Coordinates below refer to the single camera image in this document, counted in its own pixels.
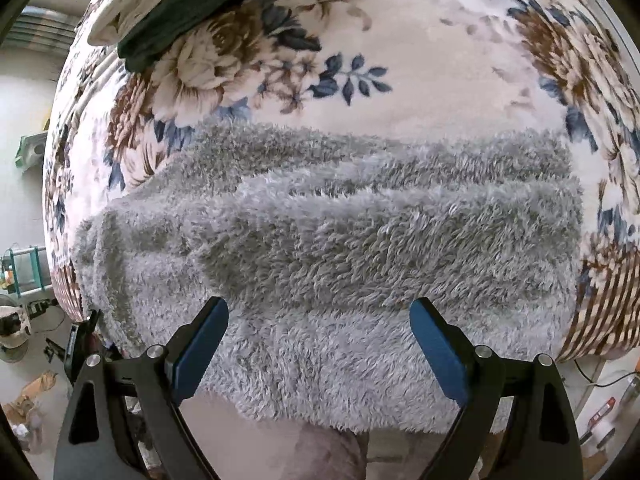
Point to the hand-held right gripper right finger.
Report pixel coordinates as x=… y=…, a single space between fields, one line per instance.
x=440 y=355

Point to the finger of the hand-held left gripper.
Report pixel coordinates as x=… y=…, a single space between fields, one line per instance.
x=80 y=340

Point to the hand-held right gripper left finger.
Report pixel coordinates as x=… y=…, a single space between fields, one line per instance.
x=200 y=355

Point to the grey fluffy pants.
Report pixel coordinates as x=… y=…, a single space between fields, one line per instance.
x=325 y=240

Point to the brown cardboard scrap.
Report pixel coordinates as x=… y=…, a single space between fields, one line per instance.
x=35 y=390

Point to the teal utility cart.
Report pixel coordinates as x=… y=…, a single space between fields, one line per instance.
x=35 y=265

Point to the person's pink quilted robe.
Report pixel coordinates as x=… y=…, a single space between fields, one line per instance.
x=325 y=455

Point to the cluttered side shelf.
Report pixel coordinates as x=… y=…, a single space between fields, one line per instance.
x=30 y=149

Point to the floral blanket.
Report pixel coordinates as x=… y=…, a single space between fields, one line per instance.
x=425 y=70

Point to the striped grey-blue curtain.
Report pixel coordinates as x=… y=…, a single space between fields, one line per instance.
x=40 y=30

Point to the folded dark garment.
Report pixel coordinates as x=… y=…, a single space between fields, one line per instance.
x=210 y=5

